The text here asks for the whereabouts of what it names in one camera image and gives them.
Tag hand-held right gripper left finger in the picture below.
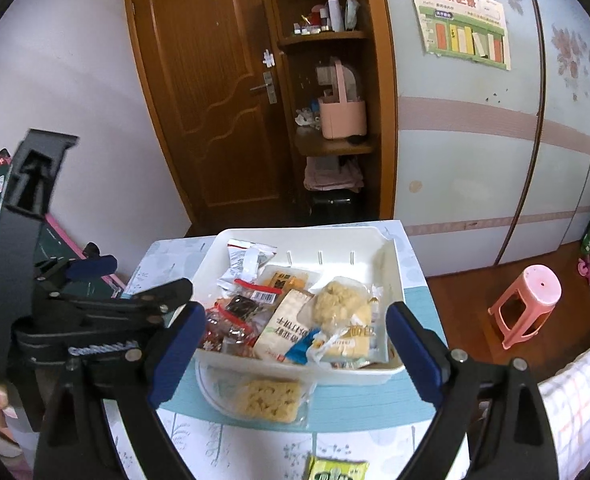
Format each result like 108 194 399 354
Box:
32 300 208 480

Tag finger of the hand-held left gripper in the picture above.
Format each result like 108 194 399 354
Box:
45 277 194 331
35 255 118 291

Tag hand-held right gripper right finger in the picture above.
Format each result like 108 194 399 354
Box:
385 301 563 480

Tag red snack clear bag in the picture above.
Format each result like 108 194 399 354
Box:
197 300 258 358

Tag white plastic bin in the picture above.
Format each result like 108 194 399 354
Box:
192 226 408 388

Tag yellow bread packet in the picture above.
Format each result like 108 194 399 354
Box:
307 317 392 368

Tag teal white printed tablecloth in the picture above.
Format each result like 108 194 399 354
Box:
125 220 470 480

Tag dark brown snack packet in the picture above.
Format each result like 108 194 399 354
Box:
215 280 282 322

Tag crumbly yellow pastry packet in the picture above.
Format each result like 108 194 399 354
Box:
311 276 376 333

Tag crispy noodle cake packet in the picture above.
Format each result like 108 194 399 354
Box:
197 360 318 426

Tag white crinkled snack packet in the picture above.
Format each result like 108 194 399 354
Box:
220 239 278 291

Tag blue snack packet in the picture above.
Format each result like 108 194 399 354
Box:
282 329 323 367

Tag pink plastic stool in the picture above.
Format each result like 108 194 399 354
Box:
488 265 563 351

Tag tan snack packet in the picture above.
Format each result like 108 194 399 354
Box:
260 265 313 295

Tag green yellow snack packet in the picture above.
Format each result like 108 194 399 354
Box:
306 455 370 480

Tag white checkered bed blanket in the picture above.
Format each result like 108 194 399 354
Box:
537 325 590 480

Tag folded pink cloth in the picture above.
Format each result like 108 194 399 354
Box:
303 156 364 192

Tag floral sliding wardrobe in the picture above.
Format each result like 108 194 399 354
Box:
375 0 590 278

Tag brown wooden door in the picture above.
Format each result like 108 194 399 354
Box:
122 0 296 233

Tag wooden corner shelf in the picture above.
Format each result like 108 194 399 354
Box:
257 0 398 226

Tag pink plastic basket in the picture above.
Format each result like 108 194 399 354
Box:
317 57 368 141

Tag small white trinkets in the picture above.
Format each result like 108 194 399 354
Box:
295 107 323 128

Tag row of toiletry bottles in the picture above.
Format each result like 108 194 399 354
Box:
292 0 360 36

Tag metal door handle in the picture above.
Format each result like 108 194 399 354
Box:
249 71 278 106

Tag wall poster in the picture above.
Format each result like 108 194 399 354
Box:
407 0 513 71

